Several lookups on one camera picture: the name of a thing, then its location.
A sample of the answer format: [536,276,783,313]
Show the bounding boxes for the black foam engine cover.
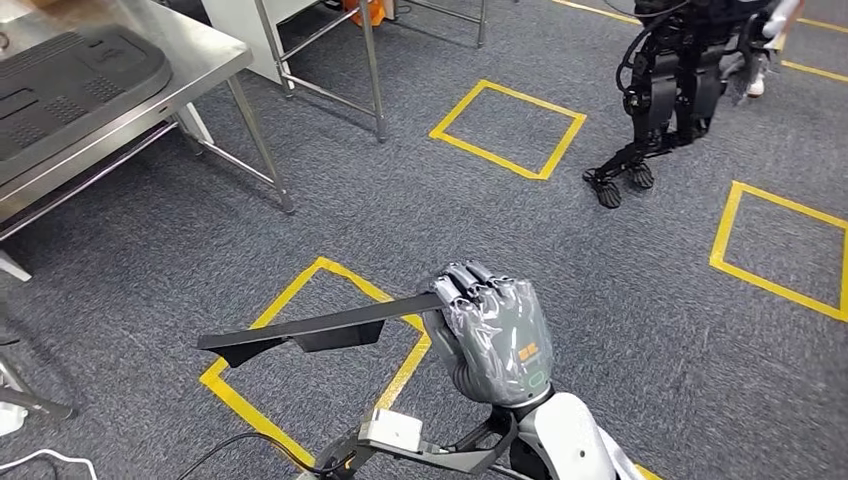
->
[0,25,174,164]

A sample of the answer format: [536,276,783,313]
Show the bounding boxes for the white power cable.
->
[0,449,99,480]

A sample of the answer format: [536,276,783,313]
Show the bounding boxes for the dark grey robot fixture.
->
[311,430,372,480]

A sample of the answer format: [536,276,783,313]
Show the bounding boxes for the black plastic plate bracket part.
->
[197,293,446,369]

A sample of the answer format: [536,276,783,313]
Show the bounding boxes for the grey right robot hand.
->
[420,260,556,409]

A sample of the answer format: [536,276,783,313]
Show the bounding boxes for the yellow floor tape square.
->
[198,256,432,472]
[429,79,588,181]

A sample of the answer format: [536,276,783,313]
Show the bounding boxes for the white power strip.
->
[0,402,29,439]

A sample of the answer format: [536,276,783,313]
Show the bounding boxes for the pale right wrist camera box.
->
[357,408,518,475]

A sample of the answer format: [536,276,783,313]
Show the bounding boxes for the thin black floor cable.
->
[175,432,333,480]

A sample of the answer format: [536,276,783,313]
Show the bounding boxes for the orange plastic object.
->
[342,0,386,28]

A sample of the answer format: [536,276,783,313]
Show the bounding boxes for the grey metal table frame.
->
[397,0,488,49]

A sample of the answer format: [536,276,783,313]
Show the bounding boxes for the person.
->
[722,0,806,101]

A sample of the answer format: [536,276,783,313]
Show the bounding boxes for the stainless steel workbench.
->
[0,0,296,422]

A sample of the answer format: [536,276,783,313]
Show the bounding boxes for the black legged robot stand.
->
[582,0,783,210]

